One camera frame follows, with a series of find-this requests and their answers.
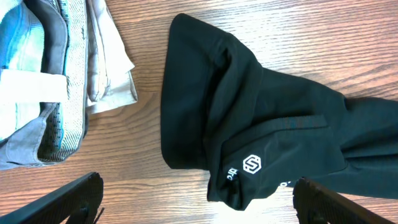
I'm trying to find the black t-shirt with logo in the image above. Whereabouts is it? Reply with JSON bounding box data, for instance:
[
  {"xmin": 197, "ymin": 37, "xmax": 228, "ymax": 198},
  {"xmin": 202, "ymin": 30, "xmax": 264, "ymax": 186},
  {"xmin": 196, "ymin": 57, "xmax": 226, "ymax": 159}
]
[{"xmin": 160, "ymin": 14, "xmax": 397, "ymax": 210}]

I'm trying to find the beige folded garment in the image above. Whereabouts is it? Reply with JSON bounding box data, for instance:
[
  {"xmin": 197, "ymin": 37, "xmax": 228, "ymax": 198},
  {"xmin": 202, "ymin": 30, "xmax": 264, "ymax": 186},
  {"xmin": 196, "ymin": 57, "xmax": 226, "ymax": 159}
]
[{"xmin": 86, "ymin": 0, "xmax": 138, "ymax": 114}]

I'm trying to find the grey knit folded garment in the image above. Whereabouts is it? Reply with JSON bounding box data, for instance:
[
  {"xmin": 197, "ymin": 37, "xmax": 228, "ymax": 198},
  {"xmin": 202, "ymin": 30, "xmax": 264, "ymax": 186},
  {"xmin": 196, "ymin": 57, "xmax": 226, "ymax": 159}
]
[{"xmin": 38, "ymin": 0, "xmax": 88, "ymax": 163}]

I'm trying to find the dark grey folded garment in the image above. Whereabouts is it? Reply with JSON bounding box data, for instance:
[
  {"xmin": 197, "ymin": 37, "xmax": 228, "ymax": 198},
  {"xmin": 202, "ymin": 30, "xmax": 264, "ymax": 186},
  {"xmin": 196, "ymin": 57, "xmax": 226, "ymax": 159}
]
[{"xmin": 1, "ymin": 1, "xmax": 68, "ymax": 170}]

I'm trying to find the light blue printed shirt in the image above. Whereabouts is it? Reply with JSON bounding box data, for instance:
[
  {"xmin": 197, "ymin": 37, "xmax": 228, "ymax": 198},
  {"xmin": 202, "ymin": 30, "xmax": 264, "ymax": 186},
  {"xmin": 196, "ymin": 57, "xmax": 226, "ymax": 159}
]
[{"xmin": 1, "ymin": 1, "xmax": 67, "ymax": 140}]

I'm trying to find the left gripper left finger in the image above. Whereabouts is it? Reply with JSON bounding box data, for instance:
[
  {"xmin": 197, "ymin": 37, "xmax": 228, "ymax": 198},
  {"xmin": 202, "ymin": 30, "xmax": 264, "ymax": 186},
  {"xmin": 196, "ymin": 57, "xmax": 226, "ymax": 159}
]
[{"xmin": 1, "ymin": 172, "xmax": 104, "ymax": 224}]

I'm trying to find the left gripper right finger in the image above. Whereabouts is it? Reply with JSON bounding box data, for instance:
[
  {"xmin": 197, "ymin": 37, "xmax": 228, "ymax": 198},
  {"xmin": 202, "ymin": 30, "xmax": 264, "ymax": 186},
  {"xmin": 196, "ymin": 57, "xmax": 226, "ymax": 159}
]
[{"xmin": 293, "ymin": 178, "xmax": 394, "ymax": 224}]

